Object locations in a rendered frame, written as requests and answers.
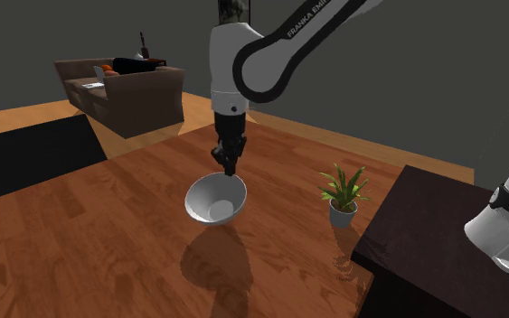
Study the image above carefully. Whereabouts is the green plant in grey pot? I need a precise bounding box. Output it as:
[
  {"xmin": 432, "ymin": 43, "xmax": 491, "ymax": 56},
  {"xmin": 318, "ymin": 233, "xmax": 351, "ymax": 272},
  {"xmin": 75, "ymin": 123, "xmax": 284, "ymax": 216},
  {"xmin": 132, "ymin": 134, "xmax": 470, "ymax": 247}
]
[{"xmin": 317, "ymin": 163, "xmax": 373, "ymax": 229}]

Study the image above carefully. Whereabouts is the white bowl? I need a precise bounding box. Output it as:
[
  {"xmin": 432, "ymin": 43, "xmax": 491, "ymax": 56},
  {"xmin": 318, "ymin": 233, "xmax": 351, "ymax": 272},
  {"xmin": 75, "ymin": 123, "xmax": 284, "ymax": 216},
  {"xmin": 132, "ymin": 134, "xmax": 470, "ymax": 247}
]
[{"xmin": 184, "ymin": 172, "xmax": 249, "ymax": 227}]

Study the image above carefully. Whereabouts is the brown sofa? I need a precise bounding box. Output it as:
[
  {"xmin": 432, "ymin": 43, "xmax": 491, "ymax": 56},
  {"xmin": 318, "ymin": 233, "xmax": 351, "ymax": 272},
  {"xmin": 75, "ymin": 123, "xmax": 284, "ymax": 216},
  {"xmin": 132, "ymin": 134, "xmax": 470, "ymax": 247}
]
[{"xmin": 52, "ymin": 56, "xmax": 186, "ymax": 140}]

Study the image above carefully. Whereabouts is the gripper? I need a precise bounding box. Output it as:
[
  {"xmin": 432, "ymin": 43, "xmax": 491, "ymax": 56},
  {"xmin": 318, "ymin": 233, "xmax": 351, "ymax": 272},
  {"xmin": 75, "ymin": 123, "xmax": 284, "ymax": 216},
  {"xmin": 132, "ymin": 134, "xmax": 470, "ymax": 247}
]
[{"xmin": 211, "ymin": 111, "xmax": 248, "ymax": 178}]

